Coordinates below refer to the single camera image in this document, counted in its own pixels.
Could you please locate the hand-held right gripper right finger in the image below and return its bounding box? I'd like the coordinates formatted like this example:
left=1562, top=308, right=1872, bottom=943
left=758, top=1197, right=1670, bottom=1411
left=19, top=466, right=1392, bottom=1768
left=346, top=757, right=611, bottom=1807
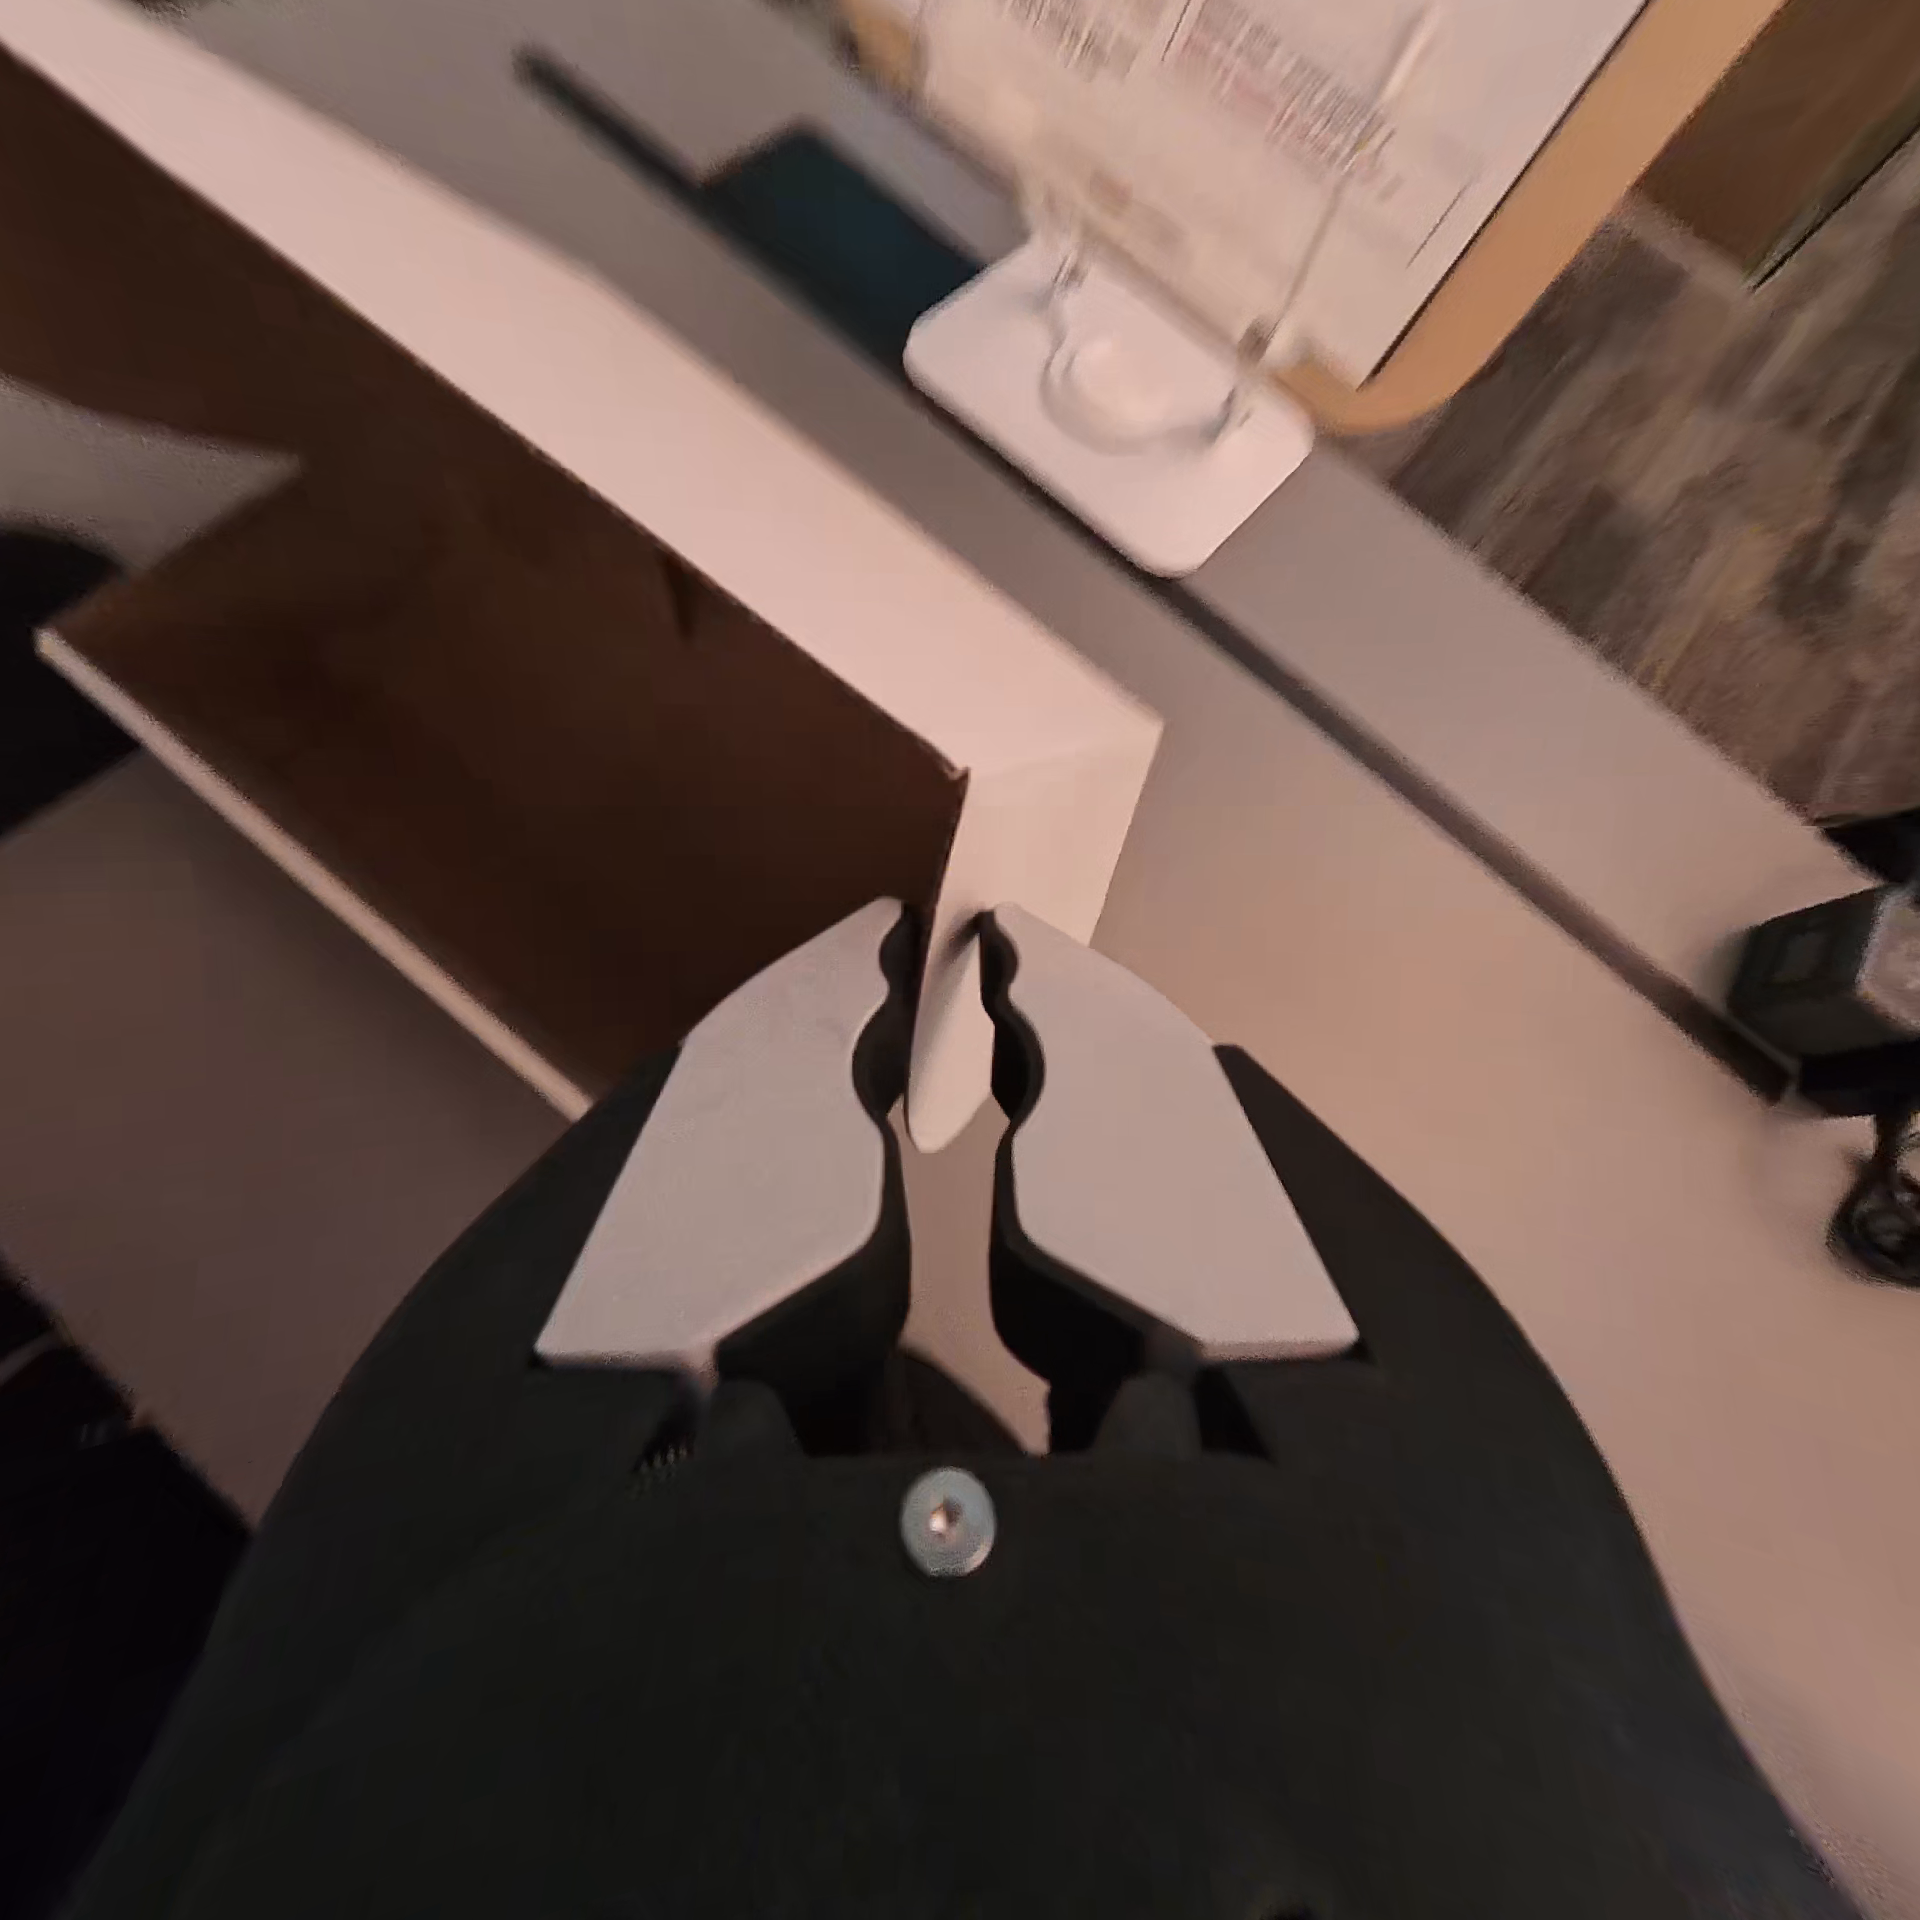
left=975, top=904, right=1359, bottom=1455

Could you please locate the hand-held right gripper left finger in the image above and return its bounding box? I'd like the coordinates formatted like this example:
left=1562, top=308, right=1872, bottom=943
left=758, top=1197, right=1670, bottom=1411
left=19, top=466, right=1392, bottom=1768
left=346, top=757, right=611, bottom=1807
left=533, top=896, right=922, bottom=1455

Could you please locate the white cardboard mailer box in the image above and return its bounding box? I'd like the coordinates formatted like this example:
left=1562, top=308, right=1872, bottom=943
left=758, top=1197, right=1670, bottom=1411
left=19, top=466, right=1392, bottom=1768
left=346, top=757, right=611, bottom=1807
left=0, top=31, right=1168, bottom=1161

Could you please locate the black charger box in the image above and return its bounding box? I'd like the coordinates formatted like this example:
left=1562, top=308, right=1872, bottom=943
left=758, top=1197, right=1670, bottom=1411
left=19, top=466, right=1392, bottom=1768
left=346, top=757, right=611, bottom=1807
left=1728, top=883, right=1920, bottom=1116

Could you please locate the instruction sheet on wooden stand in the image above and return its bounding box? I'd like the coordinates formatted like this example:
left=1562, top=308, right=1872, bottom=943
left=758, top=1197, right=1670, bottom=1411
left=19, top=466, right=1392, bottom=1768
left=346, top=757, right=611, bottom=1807
left=832, top=0, right=1800, bottom=579

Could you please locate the printed instruction sheet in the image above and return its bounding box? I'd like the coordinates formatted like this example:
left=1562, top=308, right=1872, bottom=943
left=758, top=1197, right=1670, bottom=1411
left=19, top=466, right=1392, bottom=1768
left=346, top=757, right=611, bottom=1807
left=914, top=0, right=1652, bottom=385

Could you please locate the brown wooden cabinet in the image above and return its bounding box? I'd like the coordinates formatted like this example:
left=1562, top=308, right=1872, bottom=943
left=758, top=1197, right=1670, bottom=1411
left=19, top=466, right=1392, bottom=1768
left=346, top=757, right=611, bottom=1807
left=1631, top=0, right=1920, bottom=291

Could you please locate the black coiled cable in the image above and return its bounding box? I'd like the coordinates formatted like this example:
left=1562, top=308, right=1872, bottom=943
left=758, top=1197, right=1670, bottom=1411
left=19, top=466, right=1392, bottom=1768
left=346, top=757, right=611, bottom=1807
left=1827, top=1106, right=1920, bottom=1297

